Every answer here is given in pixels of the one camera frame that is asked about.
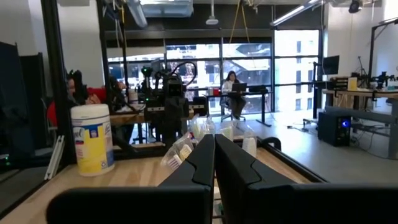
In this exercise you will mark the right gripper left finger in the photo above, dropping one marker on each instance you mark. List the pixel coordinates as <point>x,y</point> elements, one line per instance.
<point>174,202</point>

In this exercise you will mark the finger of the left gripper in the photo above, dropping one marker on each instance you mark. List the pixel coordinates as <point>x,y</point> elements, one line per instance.
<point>167,110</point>
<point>178,110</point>

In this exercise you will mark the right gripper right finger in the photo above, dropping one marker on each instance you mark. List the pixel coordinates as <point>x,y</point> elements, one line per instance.
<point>280,202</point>

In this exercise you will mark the green white toothbrush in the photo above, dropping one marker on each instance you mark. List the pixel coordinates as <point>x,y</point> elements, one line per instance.
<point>211,124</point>

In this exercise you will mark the orange white toothbrush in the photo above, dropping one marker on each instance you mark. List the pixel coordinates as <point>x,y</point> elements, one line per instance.
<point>185,152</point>

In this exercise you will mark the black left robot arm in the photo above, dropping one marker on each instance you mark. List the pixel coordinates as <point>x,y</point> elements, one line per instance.
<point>172,135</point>

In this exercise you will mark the red cup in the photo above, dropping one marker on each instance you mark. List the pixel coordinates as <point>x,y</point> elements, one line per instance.
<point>216,91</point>

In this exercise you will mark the person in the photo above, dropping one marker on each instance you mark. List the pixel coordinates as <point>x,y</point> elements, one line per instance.
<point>233,84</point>
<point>77,93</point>

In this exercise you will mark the dark laptop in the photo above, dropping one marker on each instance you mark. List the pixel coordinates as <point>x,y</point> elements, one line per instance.
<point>239,87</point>

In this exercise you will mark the black desk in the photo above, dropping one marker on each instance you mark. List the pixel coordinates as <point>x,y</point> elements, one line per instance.
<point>258,92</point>

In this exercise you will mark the yellow white wipes canister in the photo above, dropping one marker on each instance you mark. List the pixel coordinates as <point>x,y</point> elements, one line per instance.
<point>93,143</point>

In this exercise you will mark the black computer tower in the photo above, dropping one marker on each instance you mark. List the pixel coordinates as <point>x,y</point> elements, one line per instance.
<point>334,129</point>

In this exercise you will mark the white aluminium profiles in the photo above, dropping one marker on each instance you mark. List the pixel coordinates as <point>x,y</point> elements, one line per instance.
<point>54,157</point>

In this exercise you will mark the black monitor on stand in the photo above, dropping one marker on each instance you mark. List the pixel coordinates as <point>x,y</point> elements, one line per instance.
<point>331,64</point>

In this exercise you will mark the wooden workbench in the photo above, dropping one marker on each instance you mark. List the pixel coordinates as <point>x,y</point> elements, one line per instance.
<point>363,93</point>

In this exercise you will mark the yellow box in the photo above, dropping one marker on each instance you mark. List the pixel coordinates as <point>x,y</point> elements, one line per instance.
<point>352,84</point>

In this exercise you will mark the black partition panel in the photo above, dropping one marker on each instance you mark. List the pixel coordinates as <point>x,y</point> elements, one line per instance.
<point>18,102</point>

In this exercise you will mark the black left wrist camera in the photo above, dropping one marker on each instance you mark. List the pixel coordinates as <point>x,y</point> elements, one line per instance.
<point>175,88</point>

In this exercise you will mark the black aluminium table frame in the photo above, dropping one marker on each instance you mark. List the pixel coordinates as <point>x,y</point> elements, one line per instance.
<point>299,168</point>

